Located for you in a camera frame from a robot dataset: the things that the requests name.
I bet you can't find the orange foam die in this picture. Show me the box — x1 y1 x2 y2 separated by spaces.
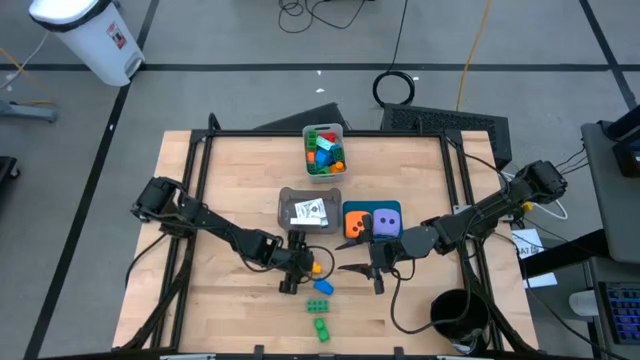
344 210 372 240

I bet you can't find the black equipment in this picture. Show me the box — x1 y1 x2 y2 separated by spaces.
0 155 21 191

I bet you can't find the backlit keyboard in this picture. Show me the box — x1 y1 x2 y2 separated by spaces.
597 281 640 346

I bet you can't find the white plastic bin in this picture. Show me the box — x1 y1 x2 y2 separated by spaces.
301 122 350 184

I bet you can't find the black looped floor cable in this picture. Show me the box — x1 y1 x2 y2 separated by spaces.
277 0 369 34

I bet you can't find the transparent grey plastic bin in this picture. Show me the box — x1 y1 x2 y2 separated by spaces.
277 186 343 235

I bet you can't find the white computer mouse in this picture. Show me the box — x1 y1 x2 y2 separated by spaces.
568 289 599 317

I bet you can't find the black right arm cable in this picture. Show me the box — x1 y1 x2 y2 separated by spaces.
389 269 472 335

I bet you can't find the teal plastic bin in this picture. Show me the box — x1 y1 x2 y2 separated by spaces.
342 200 404 241

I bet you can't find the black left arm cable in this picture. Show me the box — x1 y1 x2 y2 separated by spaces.
304 243 336 282

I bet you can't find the yellow hanging cable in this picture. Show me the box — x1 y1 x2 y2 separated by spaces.
455 0 494 112

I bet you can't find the black coiled cable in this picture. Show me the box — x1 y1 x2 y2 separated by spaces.
372 0 417 108

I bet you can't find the black desk monitor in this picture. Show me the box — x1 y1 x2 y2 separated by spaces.
602 104 640 179

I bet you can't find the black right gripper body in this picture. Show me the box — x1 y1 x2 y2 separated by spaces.
362 214 409 295

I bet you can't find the white floor cable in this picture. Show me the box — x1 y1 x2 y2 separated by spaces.
0 32 49 91

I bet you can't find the grey chair base leg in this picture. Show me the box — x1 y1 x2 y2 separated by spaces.
0 99 57 124

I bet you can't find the black desk leg bar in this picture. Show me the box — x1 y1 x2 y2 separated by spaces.
519 229 606 279

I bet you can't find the grey desk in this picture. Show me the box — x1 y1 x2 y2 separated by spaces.
581 122 640 264

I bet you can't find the purple foam die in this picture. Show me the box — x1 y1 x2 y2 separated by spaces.
372 208 402 238

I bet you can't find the black bucket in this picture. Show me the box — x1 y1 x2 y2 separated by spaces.
429 288 491 351

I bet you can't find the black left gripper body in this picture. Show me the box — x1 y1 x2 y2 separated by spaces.
269 230 315 295

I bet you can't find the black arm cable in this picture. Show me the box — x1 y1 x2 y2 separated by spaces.
304 243 336 282
389 269 472 335

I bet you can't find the black metal table frame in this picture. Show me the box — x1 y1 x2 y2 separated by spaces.
113 128 540 360

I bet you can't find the white trash can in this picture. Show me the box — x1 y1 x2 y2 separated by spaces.
28 0 146 87

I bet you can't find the white printed paper sheet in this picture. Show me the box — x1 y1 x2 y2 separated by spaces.
512 228 546 259

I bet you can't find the yellow floor cable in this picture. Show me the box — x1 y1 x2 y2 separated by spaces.
0 47 54 107

